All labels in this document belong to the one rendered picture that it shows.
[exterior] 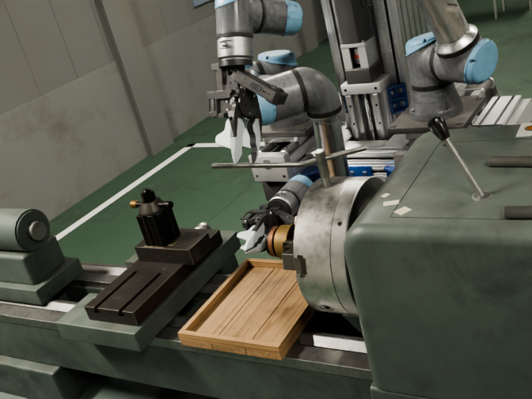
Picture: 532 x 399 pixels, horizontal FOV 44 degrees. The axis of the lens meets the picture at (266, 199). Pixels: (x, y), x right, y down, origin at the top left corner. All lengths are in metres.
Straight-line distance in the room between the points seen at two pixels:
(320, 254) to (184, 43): 5.41
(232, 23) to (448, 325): 0.72
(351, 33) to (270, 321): 0.90
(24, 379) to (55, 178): 3.28
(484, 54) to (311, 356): 0.87
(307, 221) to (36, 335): 1.10
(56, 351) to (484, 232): 1.45
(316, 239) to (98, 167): 4.49
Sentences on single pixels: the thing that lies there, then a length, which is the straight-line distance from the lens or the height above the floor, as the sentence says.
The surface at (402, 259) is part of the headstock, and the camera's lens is 1.24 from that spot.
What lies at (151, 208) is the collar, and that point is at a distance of 1.91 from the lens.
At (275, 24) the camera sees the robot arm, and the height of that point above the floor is 1.60.
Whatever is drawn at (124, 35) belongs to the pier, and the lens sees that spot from 6.02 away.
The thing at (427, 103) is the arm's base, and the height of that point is 1.22.
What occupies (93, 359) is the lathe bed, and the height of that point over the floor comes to 0.74.
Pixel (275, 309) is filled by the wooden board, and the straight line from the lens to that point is 1.75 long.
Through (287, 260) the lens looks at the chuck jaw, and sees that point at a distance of 1.48.
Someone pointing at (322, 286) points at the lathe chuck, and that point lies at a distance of 1.44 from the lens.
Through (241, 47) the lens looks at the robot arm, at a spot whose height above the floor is 1.58.
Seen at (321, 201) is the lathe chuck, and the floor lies 1.23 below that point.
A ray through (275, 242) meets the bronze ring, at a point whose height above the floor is 1.10.
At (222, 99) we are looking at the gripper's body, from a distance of 1.39.
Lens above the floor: 1.83
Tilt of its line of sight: 24 degrees down
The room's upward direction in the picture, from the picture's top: 15 degrees counter-clockwise
